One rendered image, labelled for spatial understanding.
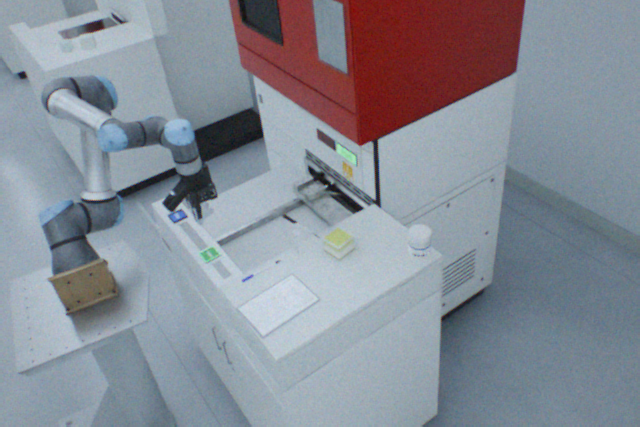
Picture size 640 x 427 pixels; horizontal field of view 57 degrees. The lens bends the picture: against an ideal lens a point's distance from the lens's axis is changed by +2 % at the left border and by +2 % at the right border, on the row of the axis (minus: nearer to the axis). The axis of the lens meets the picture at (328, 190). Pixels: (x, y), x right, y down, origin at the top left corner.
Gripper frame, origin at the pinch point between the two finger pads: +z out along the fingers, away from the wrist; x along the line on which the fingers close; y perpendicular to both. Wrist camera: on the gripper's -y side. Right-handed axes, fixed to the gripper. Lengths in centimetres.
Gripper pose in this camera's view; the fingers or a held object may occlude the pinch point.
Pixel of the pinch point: (198, 222)
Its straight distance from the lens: 190.3
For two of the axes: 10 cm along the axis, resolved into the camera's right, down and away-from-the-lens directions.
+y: 8.1, -4.1, 4.2
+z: 0.8, 7.9, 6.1
